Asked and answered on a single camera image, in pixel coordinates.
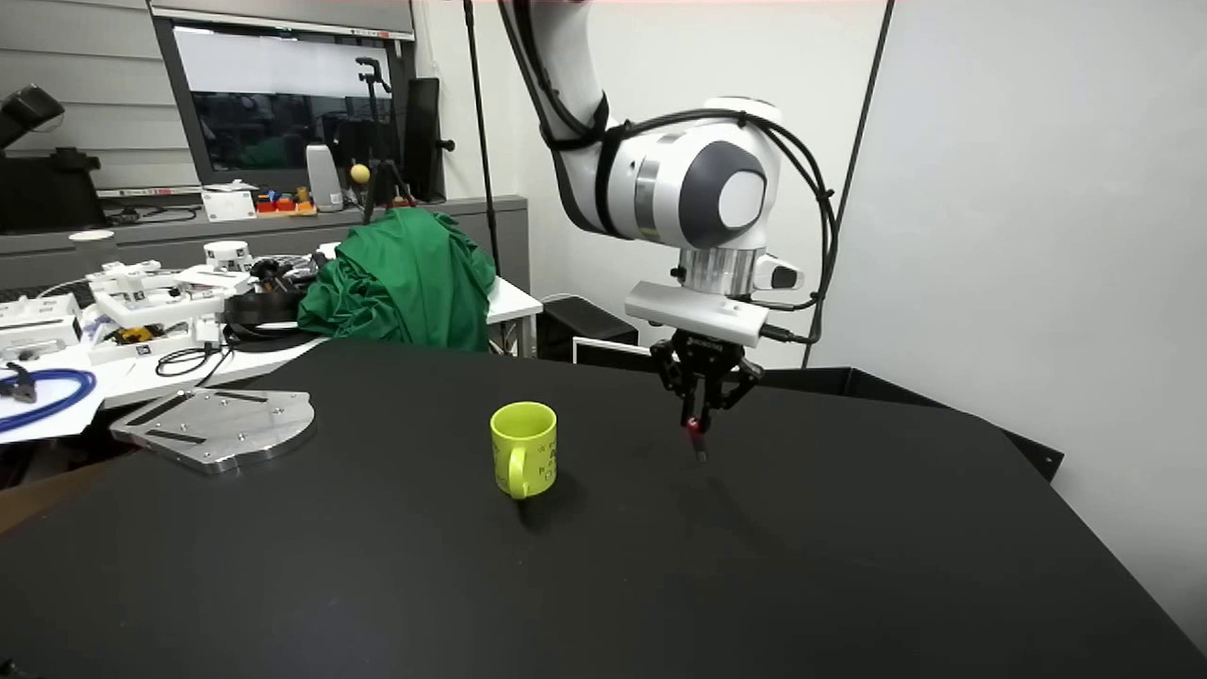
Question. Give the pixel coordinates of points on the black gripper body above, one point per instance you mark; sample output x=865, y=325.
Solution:
x=705, y=361

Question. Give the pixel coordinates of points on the red capped marker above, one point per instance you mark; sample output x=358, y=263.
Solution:
x=690, y=433

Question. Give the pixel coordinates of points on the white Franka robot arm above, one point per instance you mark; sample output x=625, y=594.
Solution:
x=664, y=190

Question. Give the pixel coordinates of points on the yellow-green ceramic mug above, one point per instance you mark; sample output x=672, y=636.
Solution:
x=537, y=465

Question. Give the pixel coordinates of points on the green cloth pile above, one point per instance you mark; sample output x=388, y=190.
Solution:
x=408, y=284

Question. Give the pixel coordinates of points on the thin black stand pole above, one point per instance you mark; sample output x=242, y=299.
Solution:
x=481, y=151

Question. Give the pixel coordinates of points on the yellow ball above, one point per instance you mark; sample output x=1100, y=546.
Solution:
x=358, y=174

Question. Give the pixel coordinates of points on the black bag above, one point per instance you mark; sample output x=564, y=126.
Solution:
x=266, y=307

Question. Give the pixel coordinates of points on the small colourful toys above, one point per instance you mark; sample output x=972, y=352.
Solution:
x=289, y=200

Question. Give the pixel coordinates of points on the silver metal mounting plate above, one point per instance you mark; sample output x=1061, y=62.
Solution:
x=220, y=425

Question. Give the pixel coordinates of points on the small white box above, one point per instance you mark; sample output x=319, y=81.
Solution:
x=227, y=200

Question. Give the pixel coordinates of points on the white plastic robot parts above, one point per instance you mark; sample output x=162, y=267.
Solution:
x=156, y=287

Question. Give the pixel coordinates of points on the white side table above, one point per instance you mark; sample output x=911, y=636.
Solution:
x=133, y=366

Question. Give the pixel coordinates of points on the grey counter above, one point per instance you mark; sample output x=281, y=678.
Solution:
x=151, y=238

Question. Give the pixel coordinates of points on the black office chair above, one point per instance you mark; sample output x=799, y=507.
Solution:
x=43, y=181

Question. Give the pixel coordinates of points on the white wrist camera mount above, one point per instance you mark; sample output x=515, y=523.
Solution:
x=690, y=309

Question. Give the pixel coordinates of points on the black camera tripod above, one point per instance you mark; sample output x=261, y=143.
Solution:
x=377, y=137

